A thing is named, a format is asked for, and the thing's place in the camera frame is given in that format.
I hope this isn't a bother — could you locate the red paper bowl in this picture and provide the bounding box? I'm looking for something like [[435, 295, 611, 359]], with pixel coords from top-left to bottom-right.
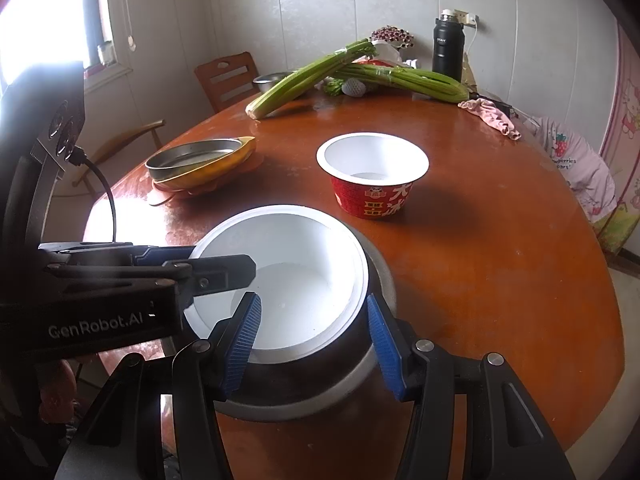
[[316, 132, 431, 221], [182, 204, 371, 365]]

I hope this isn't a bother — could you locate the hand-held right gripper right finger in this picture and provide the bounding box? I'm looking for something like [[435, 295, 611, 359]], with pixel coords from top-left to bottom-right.
[[366, 292, 578, 480]]

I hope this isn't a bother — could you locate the green celery bunch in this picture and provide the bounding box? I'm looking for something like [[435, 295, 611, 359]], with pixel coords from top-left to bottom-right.
[[332, 62, 471, 106]]

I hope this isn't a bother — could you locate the black cable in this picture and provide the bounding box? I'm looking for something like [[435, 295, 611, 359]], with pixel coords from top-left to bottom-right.
[[75, 147, 118, 243]]

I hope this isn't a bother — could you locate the bundle of red-tipped sticks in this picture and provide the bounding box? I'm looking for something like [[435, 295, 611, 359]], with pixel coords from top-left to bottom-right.
[[370, 26, 416, 50]]

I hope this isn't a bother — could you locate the pink printed garment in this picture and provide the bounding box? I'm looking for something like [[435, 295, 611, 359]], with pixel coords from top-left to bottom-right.
[[537, 117, 618, 226]]

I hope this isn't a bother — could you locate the white plastic bag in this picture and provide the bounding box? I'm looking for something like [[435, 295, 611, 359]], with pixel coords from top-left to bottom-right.
[[372, 42, 403, 63]]

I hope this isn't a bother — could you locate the orange round plate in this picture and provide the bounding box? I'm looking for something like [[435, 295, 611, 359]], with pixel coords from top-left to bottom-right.
[[150, 152, 263, 206]]

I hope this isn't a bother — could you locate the black thermos bottle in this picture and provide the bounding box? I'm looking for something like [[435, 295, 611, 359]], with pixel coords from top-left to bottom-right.
[[432, 8, 466, 77]]

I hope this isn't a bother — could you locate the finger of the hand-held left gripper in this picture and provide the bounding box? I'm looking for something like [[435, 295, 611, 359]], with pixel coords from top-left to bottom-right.
[[50, 254, 257, 308], [39, 242, 196, 267]]

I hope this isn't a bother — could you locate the celery bunch with white base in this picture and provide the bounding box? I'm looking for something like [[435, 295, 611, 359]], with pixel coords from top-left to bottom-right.
[[245, 39, 376, 120]]

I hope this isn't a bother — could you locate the wooden slat-back chair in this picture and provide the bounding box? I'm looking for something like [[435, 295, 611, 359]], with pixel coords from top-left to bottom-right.
[[194, 51, 261, 115]]

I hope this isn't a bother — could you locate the stainless steel plate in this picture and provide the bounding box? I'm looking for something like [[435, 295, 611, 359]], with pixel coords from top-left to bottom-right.
[[145, 139, 243, 181]]

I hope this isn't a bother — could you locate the armchair with brown seat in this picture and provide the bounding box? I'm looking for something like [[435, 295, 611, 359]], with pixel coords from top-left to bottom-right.
[[52, 119, 166, 198]]

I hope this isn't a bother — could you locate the white pull cord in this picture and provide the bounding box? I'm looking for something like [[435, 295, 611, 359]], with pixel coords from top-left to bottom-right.
[[117, 0, 137, 52]]

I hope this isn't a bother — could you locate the pink cartoon printed panel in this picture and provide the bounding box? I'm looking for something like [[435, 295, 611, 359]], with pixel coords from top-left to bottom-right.
[[597, 25, 640, 256]]

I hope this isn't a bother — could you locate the stainless steel basin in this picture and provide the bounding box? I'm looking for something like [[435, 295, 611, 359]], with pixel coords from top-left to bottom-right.
[[251, 71, 296, 93]]

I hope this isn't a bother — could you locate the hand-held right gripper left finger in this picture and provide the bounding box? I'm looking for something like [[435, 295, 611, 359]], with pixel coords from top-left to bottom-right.
[[52, 290, 263, 480]]

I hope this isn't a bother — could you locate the window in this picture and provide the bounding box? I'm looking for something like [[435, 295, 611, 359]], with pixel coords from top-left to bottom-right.
[[0, 0, 131, 91]]

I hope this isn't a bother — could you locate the yellow shell-shaped plate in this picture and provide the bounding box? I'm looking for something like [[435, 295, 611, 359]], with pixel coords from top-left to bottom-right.
[[152, 135, 257, 188]]

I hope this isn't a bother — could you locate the pink crumpled cloth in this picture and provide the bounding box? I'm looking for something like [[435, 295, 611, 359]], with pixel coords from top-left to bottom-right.
[[457, 98, 522, 141]]

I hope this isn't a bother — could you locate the person's left hand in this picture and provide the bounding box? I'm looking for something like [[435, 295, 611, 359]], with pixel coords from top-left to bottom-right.
[[40, 360, 78, 423]]

